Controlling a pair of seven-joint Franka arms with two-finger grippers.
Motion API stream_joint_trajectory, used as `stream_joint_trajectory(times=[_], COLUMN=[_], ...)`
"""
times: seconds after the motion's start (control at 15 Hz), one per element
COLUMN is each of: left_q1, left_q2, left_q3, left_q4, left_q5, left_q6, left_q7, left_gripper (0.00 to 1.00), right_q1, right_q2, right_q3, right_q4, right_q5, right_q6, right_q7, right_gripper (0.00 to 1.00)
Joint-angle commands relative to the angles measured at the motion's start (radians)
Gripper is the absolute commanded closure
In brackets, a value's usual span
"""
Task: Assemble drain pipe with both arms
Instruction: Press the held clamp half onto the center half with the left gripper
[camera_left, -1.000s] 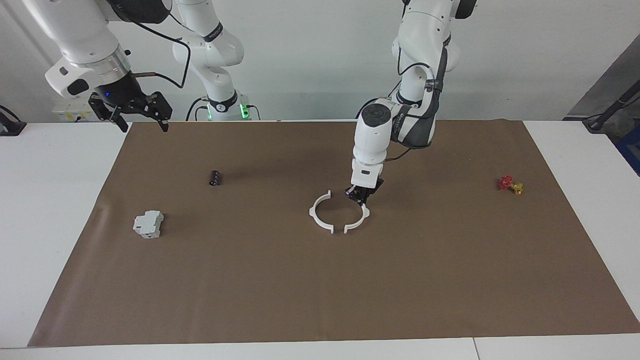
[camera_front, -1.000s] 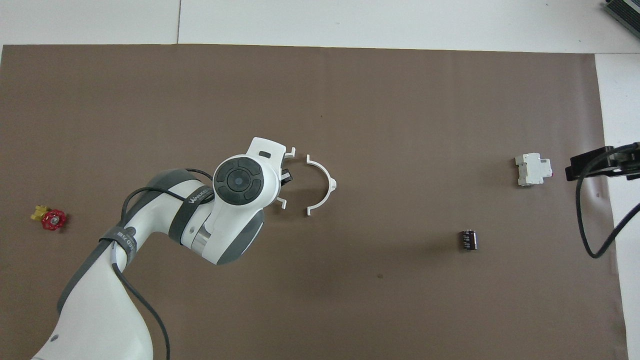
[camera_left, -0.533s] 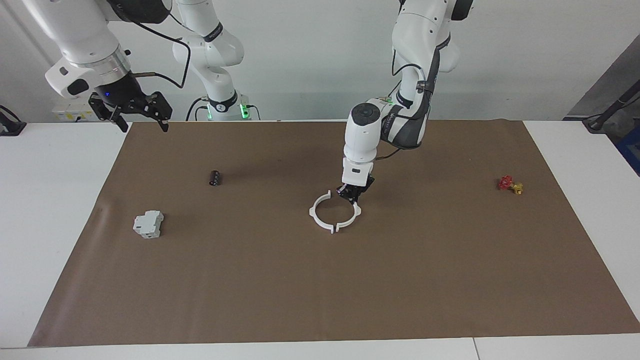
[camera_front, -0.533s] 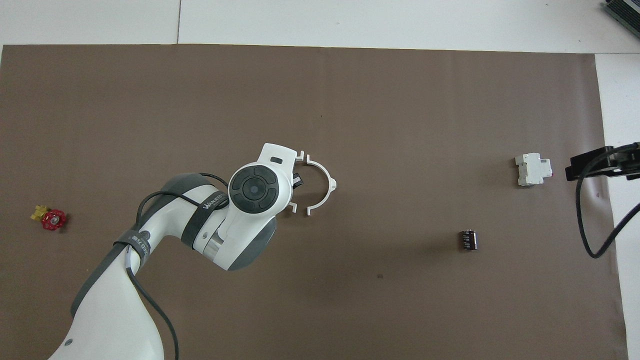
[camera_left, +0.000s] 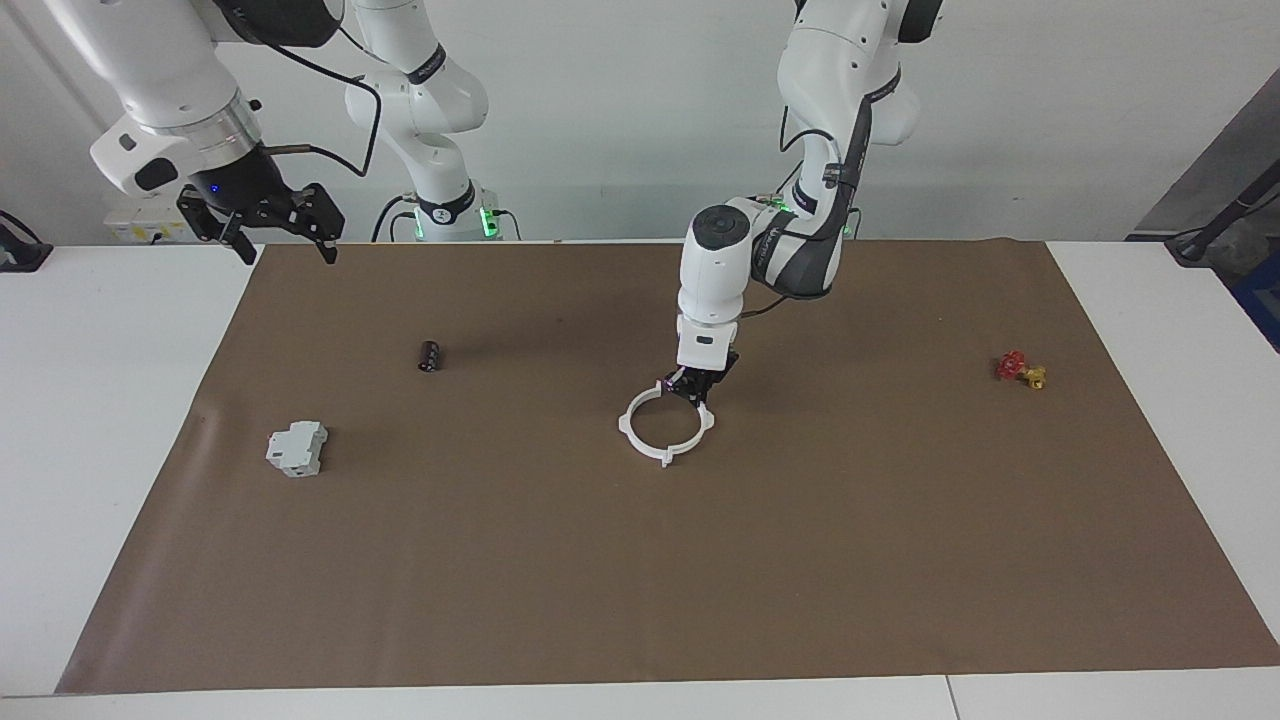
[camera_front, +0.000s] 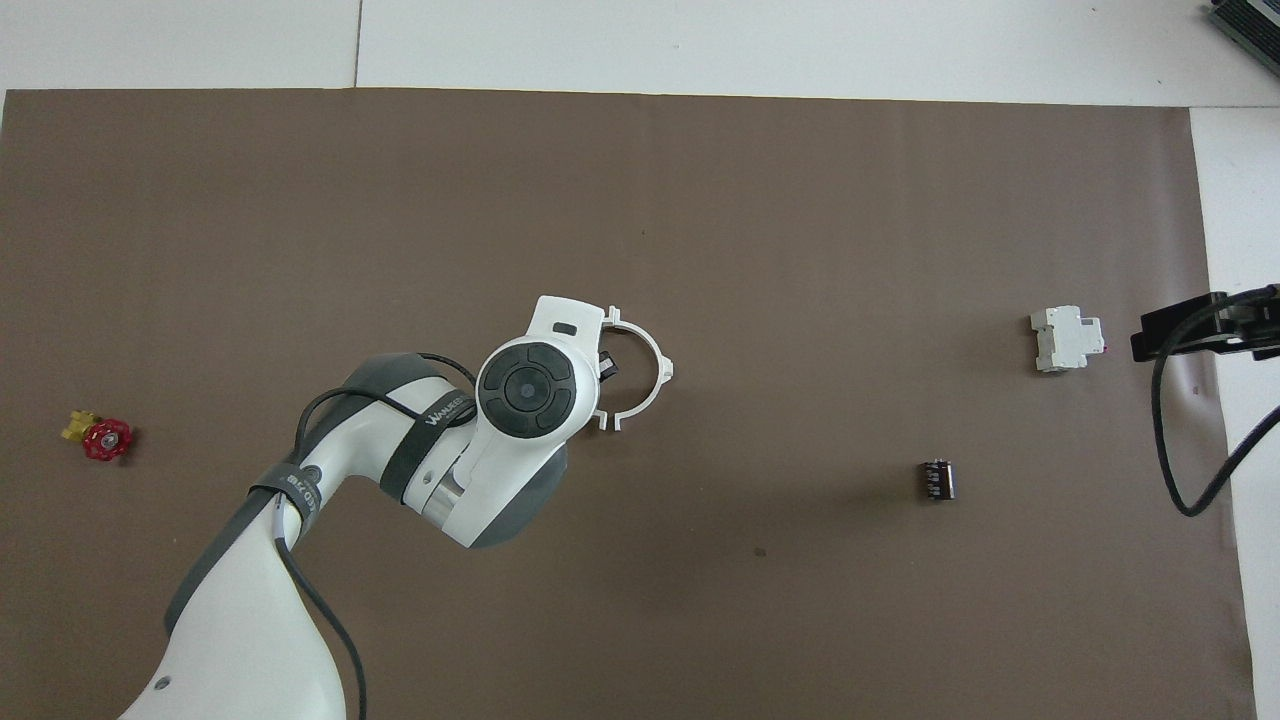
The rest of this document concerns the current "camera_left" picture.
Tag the brown table mat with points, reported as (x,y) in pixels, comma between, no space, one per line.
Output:
(640,560)

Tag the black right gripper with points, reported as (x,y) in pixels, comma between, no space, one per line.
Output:
(240,185)

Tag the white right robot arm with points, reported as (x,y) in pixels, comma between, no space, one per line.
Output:
(160,60)

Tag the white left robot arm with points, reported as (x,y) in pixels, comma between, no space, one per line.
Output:
(715,270)

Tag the black cylindrical capacitor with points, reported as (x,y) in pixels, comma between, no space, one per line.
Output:
(429,357)

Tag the white power strip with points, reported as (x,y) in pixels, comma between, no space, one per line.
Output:
(140,222)

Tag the black tripod stand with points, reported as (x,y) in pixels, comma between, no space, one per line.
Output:
(1225,215)

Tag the white circuit breaker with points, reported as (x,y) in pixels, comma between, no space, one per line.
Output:
(297,448)

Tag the black stand foot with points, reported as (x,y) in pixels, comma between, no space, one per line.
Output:
(22,255)

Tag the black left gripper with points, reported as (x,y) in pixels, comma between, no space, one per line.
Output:
(712,365)

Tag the red handwheel brass valve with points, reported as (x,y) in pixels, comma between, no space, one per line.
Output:
(1012,366)

